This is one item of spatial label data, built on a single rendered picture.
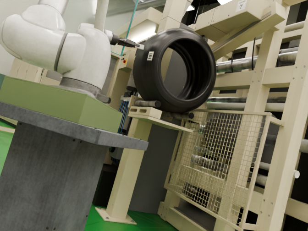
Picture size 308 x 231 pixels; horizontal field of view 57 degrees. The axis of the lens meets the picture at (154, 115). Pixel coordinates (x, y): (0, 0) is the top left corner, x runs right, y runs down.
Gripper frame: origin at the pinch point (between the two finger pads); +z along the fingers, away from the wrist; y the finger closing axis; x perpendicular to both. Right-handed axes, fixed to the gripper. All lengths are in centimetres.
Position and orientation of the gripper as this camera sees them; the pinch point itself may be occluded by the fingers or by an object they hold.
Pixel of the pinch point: (139, 46)
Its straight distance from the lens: 196.8
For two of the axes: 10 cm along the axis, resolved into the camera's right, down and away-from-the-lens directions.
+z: 8.8, 1.4, 4.5
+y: -4.5, -0.5, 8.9
